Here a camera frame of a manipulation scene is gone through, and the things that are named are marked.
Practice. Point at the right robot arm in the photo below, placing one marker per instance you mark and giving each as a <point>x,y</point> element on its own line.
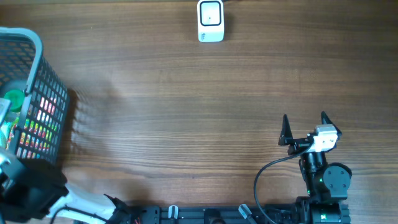
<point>327,183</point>

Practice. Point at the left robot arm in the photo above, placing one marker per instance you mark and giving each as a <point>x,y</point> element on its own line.
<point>35,189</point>

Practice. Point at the grey plastic mesh basket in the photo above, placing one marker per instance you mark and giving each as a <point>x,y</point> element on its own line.
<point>22,58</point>

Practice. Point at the white barcode scanner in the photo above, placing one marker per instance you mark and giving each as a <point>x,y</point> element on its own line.
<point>210,20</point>

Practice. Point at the green lid plastic jar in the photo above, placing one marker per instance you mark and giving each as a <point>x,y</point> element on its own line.
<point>14,91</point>

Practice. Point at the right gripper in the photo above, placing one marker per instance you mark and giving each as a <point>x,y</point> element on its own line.
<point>286,138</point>

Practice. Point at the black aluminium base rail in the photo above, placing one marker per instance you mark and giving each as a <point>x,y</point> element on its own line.
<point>217,214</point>

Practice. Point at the teal snack packet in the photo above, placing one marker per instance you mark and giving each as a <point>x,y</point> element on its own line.
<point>7,134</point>

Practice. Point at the haribo gummy bag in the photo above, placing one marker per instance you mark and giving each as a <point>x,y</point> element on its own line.
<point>41,130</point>

